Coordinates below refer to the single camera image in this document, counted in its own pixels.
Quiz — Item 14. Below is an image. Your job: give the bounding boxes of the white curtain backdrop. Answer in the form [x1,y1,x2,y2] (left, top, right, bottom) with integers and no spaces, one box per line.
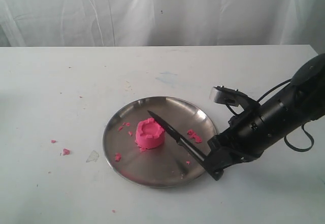
[1,0,324,49]

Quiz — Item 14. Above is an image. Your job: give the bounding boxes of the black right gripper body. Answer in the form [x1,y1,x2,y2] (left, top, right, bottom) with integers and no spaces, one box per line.
[208,99,287,168]

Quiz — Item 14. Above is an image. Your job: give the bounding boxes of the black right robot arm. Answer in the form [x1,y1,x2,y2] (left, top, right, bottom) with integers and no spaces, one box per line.
[201,54,324,180]

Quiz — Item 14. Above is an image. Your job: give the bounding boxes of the pink clay lump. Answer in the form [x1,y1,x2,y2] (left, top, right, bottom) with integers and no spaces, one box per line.
[135,118,165,152]

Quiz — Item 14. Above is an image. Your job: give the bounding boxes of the pink crumb on table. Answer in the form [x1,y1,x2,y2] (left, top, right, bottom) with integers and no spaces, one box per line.
[62,148,71,155]

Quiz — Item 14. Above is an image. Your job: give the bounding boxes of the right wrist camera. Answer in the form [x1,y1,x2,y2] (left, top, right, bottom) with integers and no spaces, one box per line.
[209,86,256,109]

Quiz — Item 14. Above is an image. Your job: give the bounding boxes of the pink smear crumb on plate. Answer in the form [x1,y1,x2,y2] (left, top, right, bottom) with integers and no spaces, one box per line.
[187,129,203,143]

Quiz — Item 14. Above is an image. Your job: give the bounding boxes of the pink crumbs upper left plate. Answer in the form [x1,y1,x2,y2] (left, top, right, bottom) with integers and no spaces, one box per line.
[118,122,131,131]

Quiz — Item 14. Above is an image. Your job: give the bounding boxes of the black knife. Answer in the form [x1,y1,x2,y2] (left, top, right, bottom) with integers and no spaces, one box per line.
[147,110,206,168]

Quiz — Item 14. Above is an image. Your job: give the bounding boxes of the clear tape scrap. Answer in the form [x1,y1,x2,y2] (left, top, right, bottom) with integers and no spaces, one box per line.
[86,150,100,163]

